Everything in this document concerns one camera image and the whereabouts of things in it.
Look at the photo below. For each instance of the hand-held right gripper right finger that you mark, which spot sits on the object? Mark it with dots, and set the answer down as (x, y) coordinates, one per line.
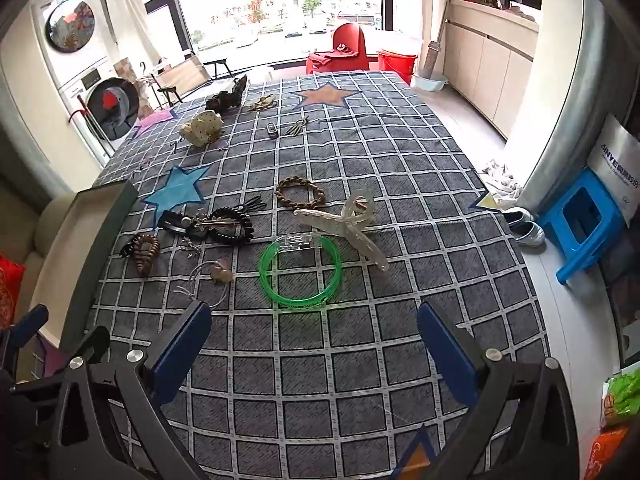
(445, 355)

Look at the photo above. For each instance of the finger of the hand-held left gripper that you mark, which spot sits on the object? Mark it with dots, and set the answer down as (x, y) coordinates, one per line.
(30, 321)
(92, 344)

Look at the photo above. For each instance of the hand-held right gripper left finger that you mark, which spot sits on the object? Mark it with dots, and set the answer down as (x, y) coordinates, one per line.
(185, 340)

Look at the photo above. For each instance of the grey-green shallow box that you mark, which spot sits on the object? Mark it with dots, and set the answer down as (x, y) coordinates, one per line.
(75, 240)

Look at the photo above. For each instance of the small black hair accessory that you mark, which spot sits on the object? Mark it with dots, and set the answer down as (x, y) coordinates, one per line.
(127, 249)

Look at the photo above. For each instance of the green translucent bangle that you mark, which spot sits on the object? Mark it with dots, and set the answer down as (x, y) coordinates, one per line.
(265, 270)

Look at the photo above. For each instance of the red patterned cushion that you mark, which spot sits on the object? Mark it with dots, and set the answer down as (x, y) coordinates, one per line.
(10, 290)

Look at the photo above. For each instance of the purple notebook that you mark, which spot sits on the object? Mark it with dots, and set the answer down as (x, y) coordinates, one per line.
(52, 360)

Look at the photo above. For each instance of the beige sofa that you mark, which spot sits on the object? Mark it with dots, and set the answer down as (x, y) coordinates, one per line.
(30, 245)

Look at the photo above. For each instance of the silver earrings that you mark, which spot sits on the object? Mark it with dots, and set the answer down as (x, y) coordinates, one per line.
(191, 247)

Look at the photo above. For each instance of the black barrette with silver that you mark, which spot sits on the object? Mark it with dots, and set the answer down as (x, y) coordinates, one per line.
(172, 222)

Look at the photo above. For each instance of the grey checked star tablecloth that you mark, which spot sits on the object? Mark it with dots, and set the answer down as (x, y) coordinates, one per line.
(325, 385)

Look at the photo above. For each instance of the clear hair claw clip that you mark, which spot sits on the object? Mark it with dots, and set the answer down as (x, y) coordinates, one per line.
(360, 245)

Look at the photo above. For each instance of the white shoe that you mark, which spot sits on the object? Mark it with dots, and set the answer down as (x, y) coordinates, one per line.
(527, 235)
(517, 215)

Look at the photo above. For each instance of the black hair clip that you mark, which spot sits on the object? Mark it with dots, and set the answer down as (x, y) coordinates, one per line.
(252, 203)

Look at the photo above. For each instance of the blue plastic stool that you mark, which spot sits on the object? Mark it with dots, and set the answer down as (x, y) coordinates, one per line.
(560, 220)

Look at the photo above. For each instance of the small pink hair clip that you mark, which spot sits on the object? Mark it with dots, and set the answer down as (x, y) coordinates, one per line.
(145, 161)

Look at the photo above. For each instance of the green snack packet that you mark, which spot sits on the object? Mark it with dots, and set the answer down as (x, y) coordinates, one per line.
(625, 395)

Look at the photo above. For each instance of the white rag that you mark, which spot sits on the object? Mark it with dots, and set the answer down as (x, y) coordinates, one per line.
(500, 177)

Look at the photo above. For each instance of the orange packet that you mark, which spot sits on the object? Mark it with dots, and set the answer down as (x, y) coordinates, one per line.
(605, 452)

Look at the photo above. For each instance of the cream polka dot scrunchie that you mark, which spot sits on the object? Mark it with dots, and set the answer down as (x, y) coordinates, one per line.
(202, 127)

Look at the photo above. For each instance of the white washing machine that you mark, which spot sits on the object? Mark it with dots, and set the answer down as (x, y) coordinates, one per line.
(112, 102)

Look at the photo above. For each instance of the dark bow hair accessory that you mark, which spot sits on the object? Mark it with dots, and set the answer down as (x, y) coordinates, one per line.
(225, 97)

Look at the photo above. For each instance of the white paper bag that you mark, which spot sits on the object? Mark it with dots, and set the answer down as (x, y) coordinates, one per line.
(615, 160)

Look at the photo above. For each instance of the beige folding chair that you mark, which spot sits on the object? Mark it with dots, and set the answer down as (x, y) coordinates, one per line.
(182, 75)

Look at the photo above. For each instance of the light blue basin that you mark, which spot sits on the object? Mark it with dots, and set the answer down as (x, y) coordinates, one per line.
(430, 82)

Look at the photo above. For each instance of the beige cabinet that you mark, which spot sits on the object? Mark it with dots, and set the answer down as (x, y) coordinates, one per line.
(490, 70)

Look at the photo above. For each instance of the red bucket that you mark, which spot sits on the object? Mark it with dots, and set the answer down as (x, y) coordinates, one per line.
(395, 65)

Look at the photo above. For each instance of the broom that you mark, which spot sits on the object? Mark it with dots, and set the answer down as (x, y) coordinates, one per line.
(431, 57)

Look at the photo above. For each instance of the white dryer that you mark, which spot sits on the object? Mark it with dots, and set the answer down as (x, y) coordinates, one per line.
(70, 25)

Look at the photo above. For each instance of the red child chair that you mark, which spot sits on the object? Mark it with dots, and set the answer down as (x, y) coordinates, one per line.
(350, 37)

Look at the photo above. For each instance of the white curtain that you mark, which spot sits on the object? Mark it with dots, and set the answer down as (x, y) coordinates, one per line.
(130, 0)

